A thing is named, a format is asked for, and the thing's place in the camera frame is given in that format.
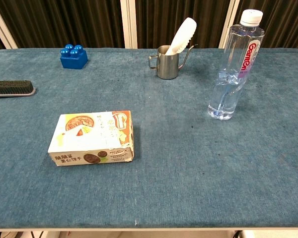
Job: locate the stainless steel spouted pitcher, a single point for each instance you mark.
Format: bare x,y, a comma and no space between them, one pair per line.
167,65

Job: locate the white plastic serrated tool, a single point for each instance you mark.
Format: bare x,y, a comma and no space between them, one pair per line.
182,34

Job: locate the printed cardboard cookie box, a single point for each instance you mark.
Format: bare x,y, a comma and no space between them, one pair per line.
94,134

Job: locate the dark bristle scrubbing brush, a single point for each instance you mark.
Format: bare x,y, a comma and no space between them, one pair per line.
12,87

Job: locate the white frame post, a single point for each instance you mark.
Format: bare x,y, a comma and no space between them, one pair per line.
228,27
2,27
129,23

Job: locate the clear plastic water bottle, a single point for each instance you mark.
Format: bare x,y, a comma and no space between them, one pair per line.
234,69

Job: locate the blue toy building block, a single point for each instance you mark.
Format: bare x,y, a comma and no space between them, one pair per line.
73,60

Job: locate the blue fabric tablecloth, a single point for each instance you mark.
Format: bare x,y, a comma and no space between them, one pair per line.
164,173

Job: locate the dark brown pleated curtain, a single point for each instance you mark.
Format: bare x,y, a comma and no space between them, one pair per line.
164,17
64,22
285,22

